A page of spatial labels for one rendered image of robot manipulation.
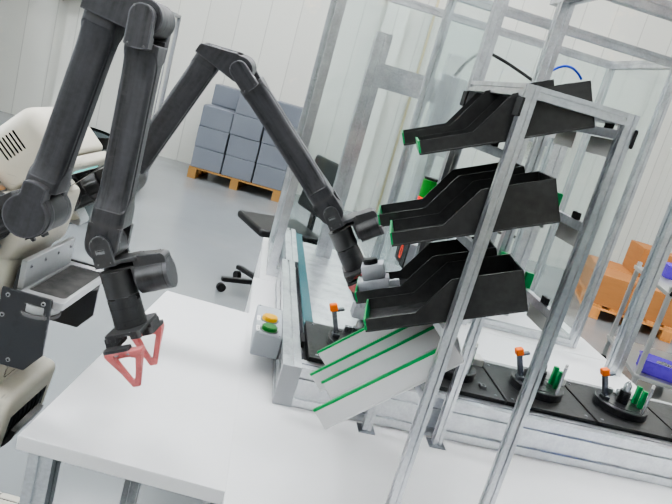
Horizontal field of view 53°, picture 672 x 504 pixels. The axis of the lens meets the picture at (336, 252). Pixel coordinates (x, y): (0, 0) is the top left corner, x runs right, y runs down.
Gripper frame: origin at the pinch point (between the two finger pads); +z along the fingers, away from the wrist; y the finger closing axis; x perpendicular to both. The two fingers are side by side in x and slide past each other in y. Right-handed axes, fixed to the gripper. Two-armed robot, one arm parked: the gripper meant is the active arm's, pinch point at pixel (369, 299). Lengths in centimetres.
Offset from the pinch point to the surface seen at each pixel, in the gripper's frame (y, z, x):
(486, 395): -10.7, 30.6, -17.4
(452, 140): -49, -37, -23
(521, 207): -52, -23, -30
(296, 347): -5.7, 2.2, 20.6
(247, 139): 701, -11, 72
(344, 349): -21.0, 1.1, 8.9
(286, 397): -16.9, 8.3, 25.8
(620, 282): 497, 263, -242
